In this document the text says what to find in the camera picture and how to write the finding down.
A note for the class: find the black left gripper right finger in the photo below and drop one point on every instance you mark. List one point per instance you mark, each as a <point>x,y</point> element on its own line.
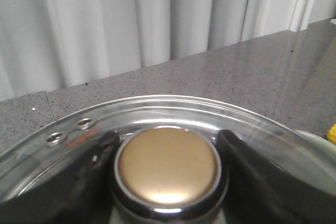
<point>260,192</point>

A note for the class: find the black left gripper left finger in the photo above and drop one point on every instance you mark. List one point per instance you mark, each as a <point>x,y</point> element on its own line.
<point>78,194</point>

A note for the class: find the glass pot lid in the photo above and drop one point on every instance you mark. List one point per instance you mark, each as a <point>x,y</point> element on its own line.
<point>167,168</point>

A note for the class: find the yellow corn cob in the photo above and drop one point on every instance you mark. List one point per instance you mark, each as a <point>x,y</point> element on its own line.
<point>331,135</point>

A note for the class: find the pale green electric pot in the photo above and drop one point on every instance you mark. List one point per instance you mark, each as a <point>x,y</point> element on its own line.
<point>318,141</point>

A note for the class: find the white pleated curtain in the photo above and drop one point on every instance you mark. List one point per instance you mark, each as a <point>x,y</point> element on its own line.
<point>51,44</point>

